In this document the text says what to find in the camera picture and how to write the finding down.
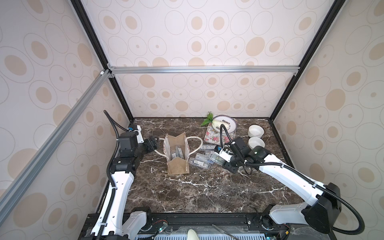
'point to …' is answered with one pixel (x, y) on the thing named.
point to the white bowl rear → (255, 131)
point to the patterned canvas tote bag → (177, 166)
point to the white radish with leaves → (216, 123)
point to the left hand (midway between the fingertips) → (157, 138)
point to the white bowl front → (254, 141)
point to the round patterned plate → (230, 120)
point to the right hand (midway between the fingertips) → (231, 160)
